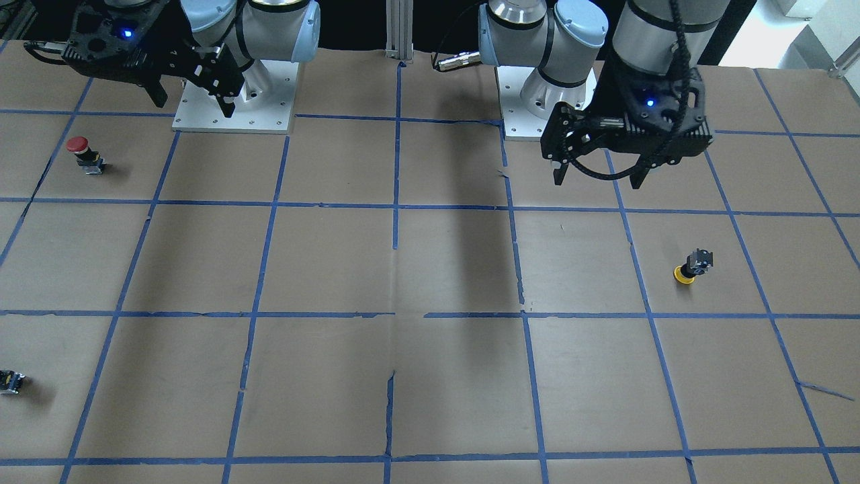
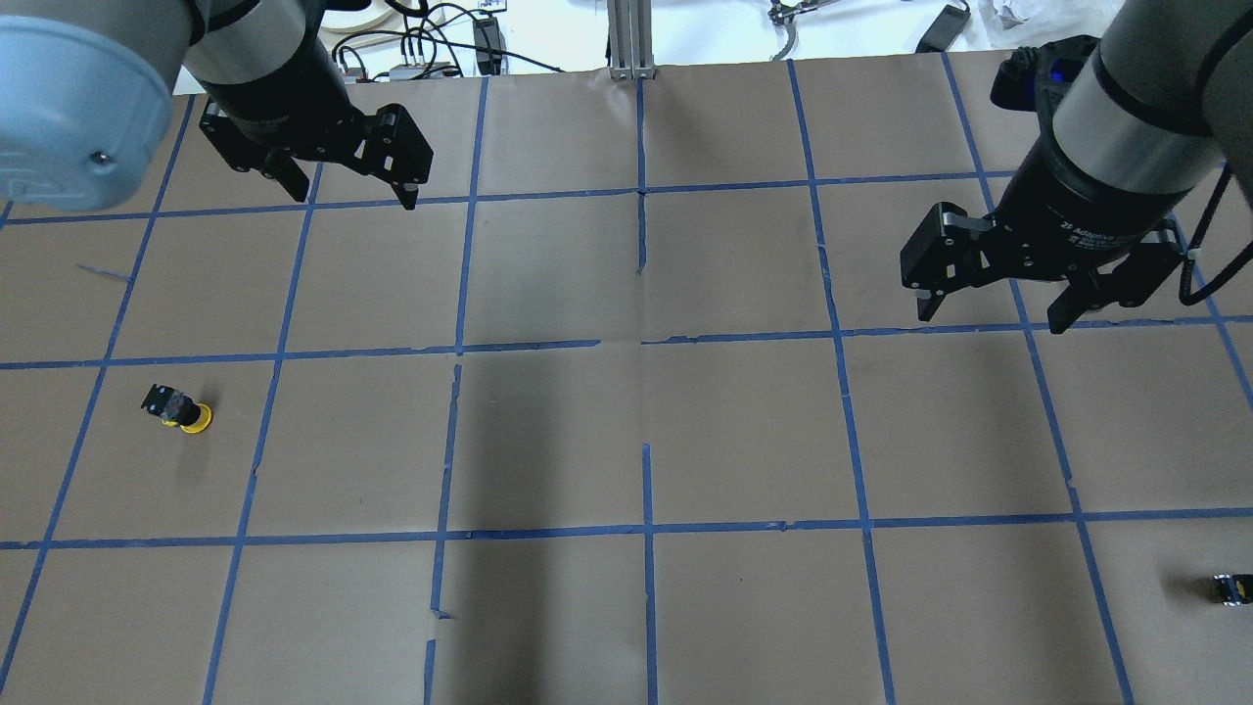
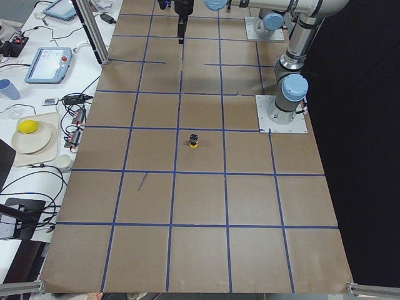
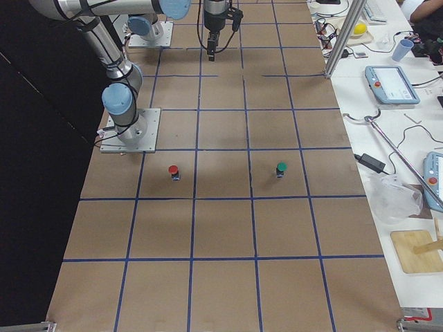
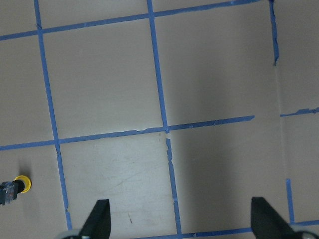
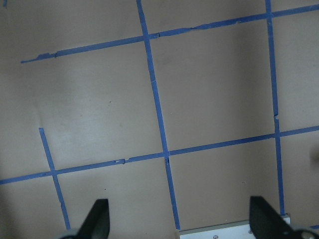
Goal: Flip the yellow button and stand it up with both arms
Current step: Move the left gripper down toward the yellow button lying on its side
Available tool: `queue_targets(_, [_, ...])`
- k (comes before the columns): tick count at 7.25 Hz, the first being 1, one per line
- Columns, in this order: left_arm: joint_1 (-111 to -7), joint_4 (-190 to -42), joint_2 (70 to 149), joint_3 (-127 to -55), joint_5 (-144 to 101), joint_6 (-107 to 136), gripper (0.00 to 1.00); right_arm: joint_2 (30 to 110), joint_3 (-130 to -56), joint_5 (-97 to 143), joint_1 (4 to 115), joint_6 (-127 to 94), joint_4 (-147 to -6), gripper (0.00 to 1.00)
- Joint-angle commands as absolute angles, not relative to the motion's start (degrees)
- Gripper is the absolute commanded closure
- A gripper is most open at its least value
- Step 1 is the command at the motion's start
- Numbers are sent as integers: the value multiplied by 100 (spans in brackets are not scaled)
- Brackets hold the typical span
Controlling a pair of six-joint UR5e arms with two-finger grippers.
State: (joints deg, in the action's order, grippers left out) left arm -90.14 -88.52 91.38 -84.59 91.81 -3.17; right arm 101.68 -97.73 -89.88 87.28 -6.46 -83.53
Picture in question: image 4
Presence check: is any clear plastic bag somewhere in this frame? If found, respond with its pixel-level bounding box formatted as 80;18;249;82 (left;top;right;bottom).
369;174;423;224

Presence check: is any metal cane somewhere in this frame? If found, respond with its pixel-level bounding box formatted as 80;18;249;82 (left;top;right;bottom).
343;108;442;207

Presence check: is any black power adapter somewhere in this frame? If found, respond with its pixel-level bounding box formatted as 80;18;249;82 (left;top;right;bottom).
358;154;386;174

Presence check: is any yellow lemon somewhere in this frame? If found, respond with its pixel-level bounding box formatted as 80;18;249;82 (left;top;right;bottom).
352;23;368;37

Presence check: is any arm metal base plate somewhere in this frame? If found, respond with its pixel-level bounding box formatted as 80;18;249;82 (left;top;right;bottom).
128;20;174;48
100;109;161;153

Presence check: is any red push button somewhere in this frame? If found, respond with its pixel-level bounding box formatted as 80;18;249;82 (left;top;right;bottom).
168;165;181;181

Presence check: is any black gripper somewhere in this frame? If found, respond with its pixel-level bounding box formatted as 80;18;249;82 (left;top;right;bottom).
204;0;242;56

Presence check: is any aluminium frame post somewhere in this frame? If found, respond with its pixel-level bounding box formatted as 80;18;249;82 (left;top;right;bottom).
324;0;366;79

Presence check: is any wooden board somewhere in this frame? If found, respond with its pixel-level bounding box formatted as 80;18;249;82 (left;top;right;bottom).
390;230;442;274

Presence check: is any beige tray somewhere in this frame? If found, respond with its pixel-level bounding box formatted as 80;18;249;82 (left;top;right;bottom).
325;16;374;47

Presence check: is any blue plastic cup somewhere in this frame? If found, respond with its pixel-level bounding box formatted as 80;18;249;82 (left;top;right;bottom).
392;39;415;62

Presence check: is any green push button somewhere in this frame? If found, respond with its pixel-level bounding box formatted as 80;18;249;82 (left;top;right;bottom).
275;162;287;178

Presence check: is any blue teach pendant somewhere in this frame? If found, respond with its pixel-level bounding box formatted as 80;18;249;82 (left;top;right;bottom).
364;66;420;105
423;151;442;212

